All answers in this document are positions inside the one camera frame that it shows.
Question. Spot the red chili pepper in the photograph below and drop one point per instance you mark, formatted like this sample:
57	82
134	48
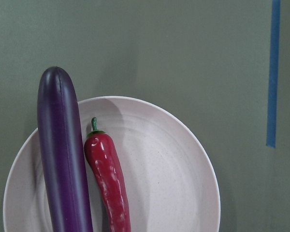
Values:
101	155

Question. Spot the pink plate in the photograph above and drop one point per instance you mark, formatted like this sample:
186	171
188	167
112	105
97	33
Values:
170	182

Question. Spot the purple eggplant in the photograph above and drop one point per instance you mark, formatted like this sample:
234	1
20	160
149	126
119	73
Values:
62	153

